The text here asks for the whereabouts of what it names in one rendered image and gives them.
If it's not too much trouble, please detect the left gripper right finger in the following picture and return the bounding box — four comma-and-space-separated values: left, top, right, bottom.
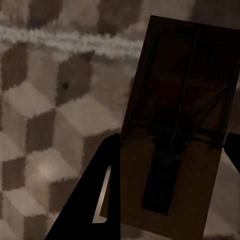
224, 133, 240, 173

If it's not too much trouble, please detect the mousetrap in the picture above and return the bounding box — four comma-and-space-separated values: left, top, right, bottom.
100, 15, 240, 240

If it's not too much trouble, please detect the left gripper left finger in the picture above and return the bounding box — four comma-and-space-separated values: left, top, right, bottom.
45, 133, 121, 240

